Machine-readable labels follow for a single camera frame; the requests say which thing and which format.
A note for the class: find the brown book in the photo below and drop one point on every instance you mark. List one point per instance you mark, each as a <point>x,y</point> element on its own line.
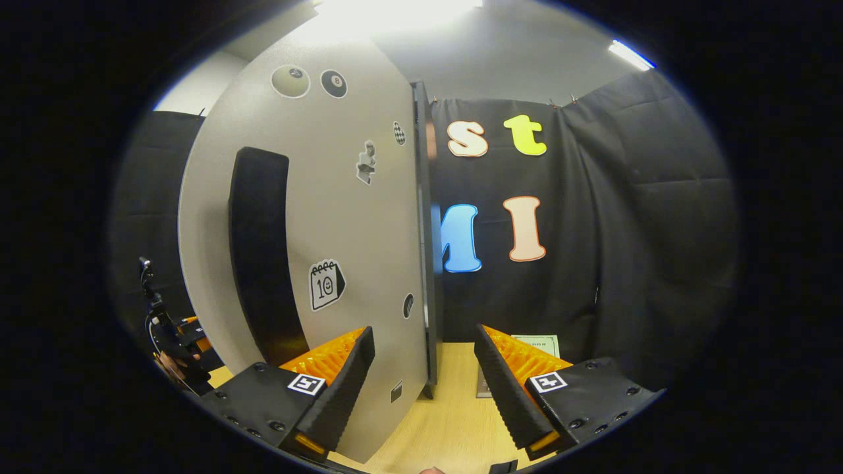
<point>484,388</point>

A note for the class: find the black backdrop cloth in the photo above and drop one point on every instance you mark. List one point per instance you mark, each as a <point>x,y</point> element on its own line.
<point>625,230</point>

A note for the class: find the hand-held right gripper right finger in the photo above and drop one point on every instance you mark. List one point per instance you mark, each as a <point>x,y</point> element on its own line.
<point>506,401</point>

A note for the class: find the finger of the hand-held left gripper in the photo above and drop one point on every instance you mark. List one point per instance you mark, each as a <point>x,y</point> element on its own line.
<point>197,337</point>

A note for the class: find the small ceiling light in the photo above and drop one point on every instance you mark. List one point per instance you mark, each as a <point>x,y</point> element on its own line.
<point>631,55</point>

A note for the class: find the grey cabinet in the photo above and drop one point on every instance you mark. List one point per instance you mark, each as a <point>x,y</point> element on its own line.
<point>431,316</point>

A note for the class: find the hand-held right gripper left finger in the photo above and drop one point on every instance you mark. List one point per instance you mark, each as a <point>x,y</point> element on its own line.
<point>346,392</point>

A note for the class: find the grey cabinet door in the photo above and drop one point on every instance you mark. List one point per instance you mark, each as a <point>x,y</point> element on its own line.
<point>355,230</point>

